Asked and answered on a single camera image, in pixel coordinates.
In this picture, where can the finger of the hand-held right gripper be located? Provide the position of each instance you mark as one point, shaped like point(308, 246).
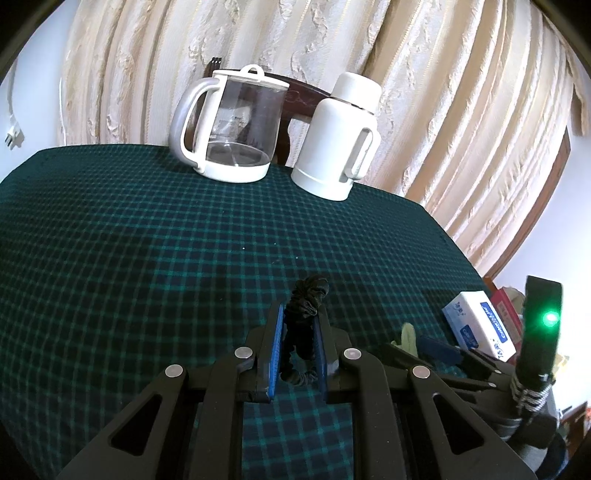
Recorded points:
point(438, 348)
point(401, 355)

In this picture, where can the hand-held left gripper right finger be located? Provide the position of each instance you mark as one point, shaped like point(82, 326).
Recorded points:
point(322, 364)

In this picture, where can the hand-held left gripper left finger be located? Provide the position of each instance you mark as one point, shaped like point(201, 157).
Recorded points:
point(275, 355)

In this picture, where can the pale yellow towel red print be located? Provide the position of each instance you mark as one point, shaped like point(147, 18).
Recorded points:
point(408, 339)

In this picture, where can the white and blue tissue packet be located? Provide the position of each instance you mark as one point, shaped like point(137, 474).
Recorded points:
point(480, 323)

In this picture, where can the red box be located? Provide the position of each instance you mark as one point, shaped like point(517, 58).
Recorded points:
point(508, 309)

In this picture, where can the white thermos jug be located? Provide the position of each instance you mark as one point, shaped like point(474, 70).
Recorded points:
point(323, 152)

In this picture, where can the beige patterned curtain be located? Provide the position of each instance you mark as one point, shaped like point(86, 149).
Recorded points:
point(438, 92)

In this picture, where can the dark wooden chair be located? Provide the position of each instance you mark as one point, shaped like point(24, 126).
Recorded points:
point(300, 99)

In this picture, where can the wooden door frame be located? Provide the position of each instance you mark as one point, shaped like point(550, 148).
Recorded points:
point(554, 184)

